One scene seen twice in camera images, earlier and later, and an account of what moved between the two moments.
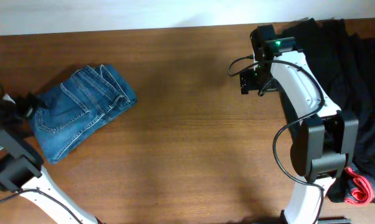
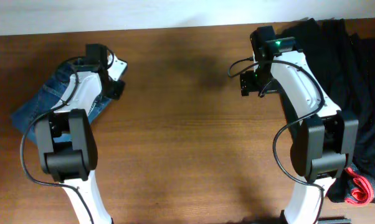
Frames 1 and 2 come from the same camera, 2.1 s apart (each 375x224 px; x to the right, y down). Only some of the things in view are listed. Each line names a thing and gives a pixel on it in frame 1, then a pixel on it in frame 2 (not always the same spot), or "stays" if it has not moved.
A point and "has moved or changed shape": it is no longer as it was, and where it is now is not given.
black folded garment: [354, 70] stays
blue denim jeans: [93, 94] has moved or changed shape
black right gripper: [245, 83] stays
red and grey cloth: [364, 189] stays
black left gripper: [27, 107] -> [114, 88]
